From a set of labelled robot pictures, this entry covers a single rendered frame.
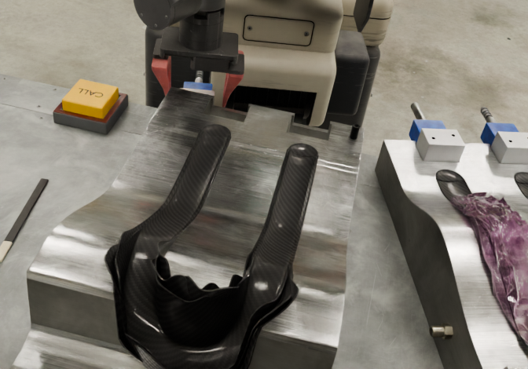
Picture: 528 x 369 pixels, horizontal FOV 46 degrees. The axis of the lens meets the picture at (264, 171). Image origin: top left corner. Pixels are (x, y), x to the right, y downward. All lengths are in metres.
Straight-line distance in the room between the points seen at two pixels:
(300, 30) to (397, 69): 1.77
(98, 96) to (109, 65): 1.71
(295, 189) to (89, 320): 0.28
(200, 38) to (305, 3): 0.33
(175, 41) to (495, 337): 0.53
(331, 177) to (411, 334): 0.19
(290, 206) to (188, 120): 0.18
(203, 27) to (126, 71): 1.78
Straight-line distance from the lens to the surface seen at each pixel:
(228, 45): 0.85
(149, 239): 0.58
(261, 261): 0.57
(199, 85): 0.93
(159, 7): 0.74
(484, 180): 0.85
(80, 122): 0.90
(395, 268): 0.76
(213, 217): 0.65
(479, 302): 0.65
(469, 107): 2.73
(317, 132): 0.81
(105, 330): 0.56
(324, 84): 1.12
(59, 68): 2.61
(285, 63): 1.10
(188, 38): 0.82
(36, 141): 0.90
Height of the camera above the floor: 1.34
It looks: 39 degrees down
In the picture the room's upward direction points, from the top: 8 degrees clockwise
